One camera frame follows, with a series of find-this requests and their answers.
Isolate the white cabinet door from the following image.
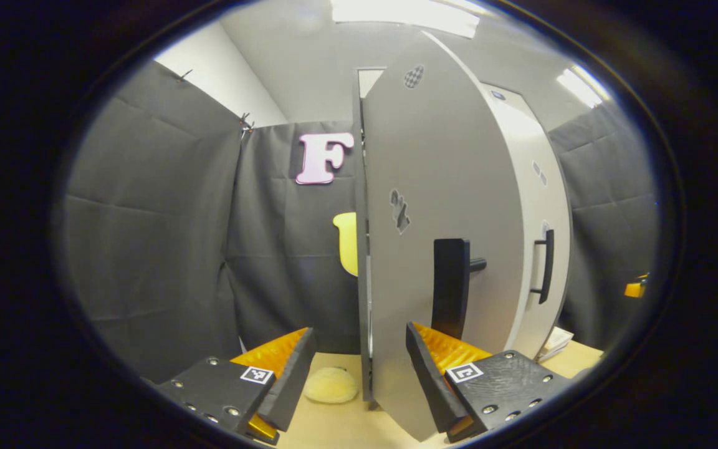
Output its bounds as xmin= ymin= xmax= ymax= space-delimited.
xmin=362 ymin=31 xmax=534 ymax=442
xmin=490 ymin=112 xmax=572 ymax=359

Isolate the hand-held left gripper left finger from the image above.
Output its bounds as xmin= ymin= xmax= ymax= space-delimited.
xmin=156 ymin=327 xmax=317 ymax=445

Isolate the white paper stack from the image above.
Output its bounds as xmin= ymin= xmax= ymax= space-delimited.
xmin=537 ymin=326 xmax=575 ymax=362

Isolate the ceiling light panel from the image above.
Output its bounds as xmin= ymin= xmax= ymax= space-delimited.
xmin=331 ymin=0 xmax=481 ymax=38
xmin=555 ymin=64 xmax=612 ymax=108

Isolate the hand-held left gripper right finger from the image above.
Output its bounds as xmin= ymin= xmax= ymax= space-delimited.
xmin=406 ymin=321 xmax=575 ymax=444

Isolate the black backdrop cloth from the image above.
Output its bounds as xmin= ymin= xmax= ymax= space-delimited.
xmin=60 ymin=59 xmax=662 ymax=384

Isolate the white and grey cabinet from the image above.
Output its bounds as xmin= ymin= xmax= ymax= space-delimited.
xmin=353 ymin=67 xmax=386 ymax=403

